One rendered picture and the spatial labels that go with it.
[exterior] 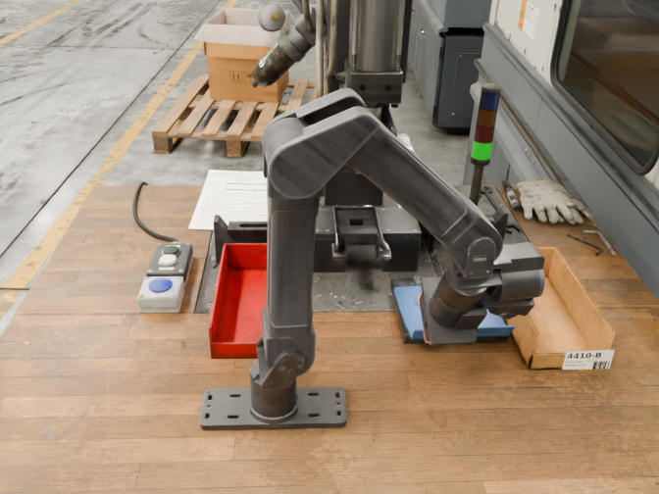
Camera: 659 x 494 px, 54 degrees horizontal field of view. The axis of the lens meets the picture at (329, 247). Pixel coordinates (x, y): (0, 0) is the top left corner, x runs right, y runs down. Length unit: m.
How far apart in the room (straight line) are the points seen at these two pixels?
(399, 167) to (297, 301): 0.20
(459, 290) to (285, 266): 0.23
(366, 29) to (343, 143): 0.41
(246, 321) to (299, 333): 0.29
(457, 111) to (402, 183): 3.63
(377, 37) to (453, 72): 3.24
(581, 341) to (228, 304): 0.58
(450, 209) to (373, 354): 0.34
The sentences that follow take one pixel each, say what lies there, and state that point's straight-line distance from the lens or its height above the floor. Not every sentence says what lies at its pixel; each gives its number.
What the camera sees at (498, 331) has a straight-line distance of 1.05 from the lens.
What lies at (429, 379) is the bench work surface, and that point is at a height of 0.90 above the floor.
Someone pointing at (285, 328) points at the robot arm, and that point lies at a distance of 0.79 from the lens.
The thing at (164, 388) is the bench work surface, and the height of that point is 0.90.
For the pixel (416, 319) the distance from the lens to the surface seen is 1.06.
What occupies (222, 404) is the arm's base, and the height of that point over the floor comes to 0.91.
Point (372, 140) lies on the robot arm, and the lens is 0.69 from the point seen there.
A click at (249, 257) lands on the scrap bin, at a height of 0.93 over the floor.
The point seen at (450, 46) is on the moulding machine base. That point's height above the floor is 0.60.
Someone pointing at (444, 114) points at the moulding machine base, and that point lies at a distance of 4.35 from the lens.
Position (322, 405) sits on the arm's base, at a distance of 0.92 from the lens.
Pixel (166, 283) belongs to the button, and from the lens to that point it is 1.13.
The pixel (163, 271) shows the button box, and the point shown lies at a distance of 1.18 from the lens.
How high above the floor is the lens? 1.56
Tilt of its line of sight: 31 degrees down
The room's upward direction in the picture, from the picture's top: 2 degrees clockwise
